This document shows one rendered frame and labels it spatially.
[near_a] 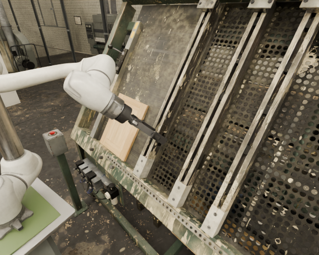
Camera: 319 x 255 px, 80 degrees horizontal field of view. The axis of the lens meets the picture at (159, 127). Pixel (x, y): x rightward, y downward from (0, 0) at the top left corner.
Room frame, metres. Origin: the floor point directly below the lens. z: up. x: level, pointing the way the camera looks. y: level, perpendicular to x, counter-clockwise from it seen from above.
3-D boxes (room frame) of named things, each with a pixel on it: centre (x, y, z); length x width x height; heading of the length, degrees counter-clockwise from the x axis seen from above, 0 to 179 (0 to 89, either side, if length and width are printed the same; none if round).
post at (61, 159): (1.24, 0.84, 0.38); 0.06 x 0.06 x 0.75; 45
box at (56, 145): (1.24, 0.84, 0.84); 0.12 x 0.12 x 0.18; 45
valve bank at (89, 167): (0.98, 0.48, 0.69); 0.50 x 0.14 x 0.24; 45
